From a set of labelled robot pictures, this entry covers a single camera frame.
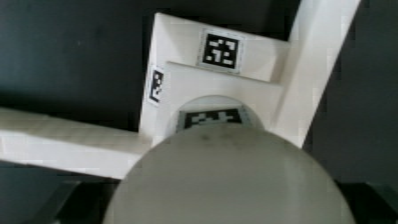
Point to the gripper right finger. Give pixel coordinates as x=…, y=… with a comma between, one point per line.
x=372, y=200

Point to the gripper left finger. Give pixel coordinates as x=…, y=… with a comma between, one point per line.
x=77, y=203

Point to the white lamp bulb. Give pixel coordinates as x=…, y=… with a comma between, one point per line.
x=226, y=175

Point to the white lamp base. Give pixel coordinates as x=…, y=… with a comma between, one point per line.
x=210, y=78

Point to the white U-shaped fence frame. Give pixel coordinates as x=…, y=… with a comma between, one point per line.
x=95, y=150

